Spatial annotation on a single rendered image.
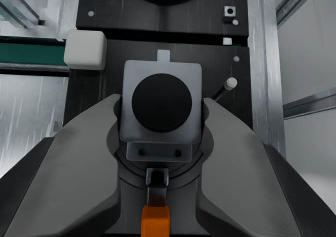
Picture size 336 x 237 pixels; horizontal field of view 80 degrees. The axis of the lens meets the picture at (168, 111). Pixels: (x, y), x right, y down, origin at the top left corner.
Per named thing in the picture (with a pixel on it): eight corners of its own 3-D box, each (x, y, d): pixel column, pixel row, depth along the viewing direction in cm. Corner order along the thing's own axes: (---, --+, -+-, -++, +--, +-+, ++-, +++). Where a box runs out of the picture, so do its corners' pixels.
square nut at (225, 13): (233, 21, 28) (236, 16, 27) (222, 20, 28) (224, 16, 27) (233, 11, 29) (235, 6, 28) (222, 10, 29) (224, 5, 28)
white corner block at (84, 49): (108, 75, 28) (100, 64, 24) (75, 74, 28) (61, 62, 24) (111, 45, 29) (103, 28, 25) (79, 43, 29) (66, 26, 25)
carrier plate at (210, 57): (250, 230, 25) (259, 237, 23) (56, 226, 25) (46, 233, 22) (244, 53, 30) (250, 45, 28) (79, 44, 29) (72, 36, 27)
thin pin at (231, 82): (210, 108, 24) (237, 87, 16) (203, 108, 24) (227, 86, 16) (210, 101, 24) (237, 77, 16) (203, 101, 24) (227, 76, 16)
